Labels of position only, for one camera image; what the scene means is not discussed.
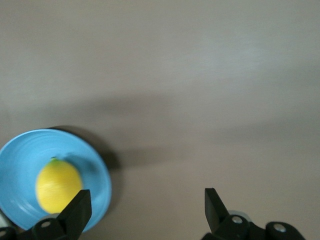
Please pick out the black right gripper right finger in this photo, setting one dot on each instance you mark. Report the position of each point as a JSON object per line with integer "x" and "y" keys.
{"x": 217, "y": 217}

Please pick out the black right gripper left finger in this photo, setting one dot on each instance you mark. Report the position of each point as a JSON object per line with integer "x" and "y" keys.
{"x": 72, "y": 220}

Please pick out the yellow lemon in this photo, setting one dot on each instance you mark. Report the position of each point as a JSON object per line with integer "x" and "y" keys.
{"x": 57, "y": 185}

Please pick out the blue round plate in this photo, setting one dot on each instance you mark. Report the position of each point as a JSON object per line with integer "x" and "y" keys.
{"x": 22, "y": 155}

